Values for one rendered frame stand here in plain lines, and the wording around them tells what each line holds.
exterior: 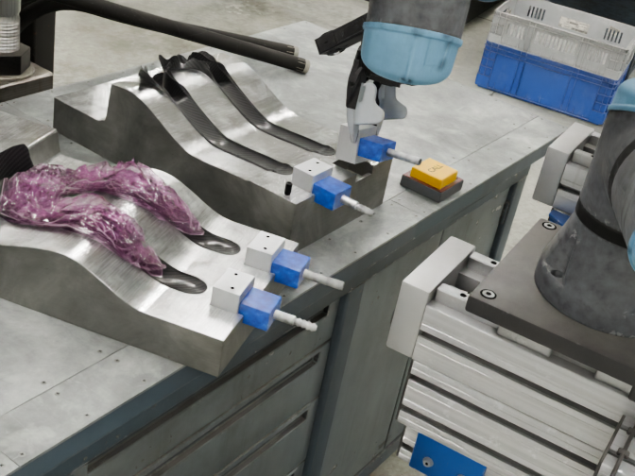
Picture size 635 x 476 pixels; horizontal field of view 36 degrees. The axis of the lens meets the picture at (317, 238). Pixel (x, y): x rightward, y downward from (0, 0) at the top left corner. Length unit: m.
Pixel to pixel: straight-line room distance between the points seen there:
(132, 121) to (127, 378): 0.52
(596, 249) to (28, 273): 0.67
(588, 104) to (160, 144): 3.18
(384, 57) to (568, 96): 3.78
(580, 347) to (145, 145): 0.82
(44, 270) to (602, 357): 0.65
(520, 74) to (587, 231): 3.57
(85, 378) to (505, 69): 3.58
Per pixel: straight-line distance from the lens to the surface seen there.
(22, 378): 1.18
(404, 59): 0.75
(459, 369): 1.09
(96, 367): 1.19
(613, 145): 0.95
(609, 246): 0.98
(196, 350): 1.18
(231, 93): 1.65
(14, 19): 1.92
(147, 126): 1.54
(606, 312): 0.99
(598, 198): 0.98
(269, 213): 1.42
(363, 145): 1.49
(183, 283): 1.25
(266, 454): 1.70
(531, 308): 1.00
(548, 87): 4.53
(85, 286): 1.21
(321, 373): 1.72
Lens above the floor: 1.55
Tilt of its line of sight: 30 degrees down
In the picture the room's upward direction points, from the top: 11 degrees clockwise
